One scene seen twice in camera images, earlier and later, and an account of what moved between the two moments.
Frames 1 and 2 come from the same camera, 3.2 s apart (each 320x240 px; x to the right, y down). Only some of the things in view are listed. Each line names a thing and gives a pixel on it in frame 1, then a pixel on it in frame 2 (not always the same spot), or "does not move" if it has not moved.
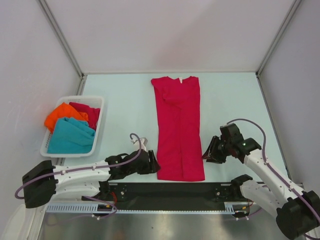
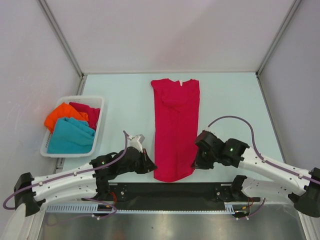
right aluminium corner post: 259,70 does not move
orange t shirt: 64,110 does not move
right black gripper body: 223,149 to 205,160
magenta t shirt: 179,147 does not move
